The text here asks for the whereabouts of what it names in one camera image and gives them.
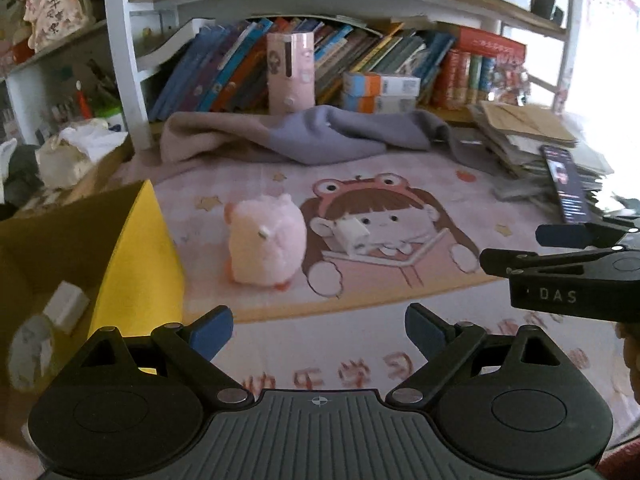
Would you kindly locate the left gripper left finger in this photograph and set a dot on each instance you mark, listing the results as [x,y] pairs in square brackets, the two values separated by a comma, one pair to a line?
[209,333]

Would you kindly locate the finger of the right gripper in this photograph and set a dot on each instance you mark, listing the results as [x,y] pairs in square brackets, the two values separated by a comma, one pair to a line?
[578,235]

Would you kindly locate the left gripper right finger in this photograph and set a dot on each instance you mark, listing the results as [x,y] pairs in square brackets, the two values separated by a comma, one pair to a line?
[426,330]

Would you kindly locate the pink plush toy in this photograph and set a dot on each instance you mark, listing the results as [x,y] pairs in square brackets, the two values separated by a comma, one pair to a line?
[267,241]

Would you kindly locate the small white charger plug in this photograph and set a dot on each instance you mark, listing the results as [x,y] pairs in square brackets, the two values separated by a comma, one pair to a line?
[352,235]

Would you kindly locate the white power adapter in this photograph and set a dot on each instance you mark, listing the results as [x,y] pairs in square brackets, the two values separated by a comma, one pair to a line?
[66,306]

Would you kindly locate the black smartphone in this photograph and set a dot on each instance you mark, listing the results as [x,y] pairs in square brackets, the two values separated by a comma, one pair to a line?
[567,185]

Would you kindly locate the pink cartoon table mat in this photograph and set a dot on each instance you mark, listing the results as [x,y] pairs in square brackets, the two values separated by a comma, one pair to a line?
[340,324]

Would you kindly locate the stack of papers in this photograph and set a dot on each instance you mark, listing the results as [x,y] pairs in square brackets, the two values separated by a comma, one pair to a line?
[522,159]

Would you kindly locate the yellow cardboard box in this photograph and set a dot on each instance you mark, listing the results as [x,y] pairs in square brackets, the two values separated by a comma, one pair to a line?
[115,246]

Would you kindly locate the red boxed book set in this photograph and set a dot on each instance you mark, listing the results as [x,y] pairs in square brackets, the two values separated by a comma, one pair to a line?
[467,72]

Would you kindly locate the wooden chess board box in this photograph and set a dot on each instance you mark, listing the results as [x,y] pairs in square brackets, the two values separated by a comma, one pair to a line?
[96,181]

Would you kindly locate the grey pink cloth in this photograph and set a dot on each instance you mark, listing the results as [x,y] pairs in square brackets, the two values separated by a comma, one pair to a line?
[318,136]

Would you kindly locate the white tissue bag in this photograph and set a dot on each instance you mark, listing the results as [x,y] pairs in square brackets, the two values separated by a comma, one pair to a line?
[66,157]

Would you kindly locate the orange white box lower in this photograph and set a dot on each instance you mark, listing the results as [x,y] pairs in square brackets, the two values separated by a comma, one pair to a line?
[378,104]

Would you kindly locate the orange white box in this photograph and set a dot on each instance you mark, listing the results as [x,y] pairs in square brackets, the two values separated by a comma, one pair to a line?
[362,85]
[378,104]

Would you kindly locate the orange white box upper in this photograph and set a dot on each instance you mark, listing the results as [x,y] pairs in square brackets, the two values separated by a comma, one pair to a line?
[362,85]

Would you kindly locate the row of leaning books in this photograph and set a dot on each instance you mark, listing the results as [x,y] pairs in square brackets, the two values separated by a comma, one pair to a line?
[223,68]

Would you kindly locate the pink cylindrical holder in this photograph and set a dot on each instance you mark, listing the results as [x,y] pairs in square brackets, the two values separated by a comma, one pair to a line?
[290,69]

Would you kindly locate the white bookshelf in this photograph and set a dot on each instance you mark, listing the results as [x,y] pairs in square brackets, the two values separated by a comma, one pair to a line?
[125,20]

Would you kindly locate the pink plush doll ornament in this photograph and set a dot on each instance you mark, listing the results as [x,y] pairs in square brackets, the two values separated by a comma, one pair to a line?
[54,20]

